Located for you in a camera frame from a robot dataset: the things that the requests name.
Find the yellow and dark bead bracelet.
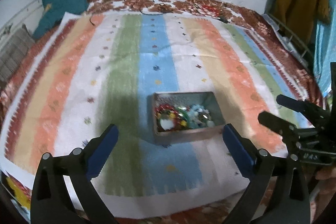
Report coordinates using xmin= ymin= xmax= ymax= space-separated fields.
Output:
xmin=157 ymin=110 xmax=189 ymax=132

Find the grey metal jewelry tin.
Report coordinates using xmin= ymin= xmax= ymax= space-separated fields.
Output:
xmin=151 ymin=92 xmax=226 ymax=145

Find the right hand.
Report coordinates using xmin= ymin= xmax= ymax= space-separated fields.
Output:
xmin=315 ymin=166 xmax=336 ymax=189

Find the green jade bangle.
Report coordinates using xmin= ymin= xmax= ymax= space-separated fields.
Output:
xmin=173 ymin=107 xmax=191 ymax=130

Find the striped colourful mat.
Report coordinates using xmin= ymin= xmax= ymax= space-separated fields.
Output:
xmin=1 ymin=12 xmax=319 ymax=219

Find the small black charger plug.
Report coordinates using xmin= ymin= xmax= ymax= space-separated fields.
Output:
xmin=220 ymin=17 xmax=228 ymax=24

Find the striped grey pillow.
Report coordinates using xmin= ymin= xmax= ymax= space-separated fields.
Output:
xmin=0 ymin=24 xmax=35 ymax=83

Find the floral red brown bedspread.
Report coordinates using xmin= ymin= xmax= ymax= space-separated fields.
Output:
xmin=1 ymin=0 xmax=324 ymax=223

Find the teal garment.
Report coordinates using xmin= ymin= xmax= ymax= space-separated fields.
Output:
xmin=33 ymin=0 xmax=89 ymax=40

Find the light blue bead bracelet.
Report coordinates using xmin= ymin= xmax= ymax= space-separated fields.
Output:
xmin=187 ymin=104 xmax=216 ymax=130

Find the metal bed headboard rail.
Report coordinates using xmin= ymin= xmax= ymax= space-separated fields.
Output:
xmin=1 ymin=0 xmax=44 ymax=35

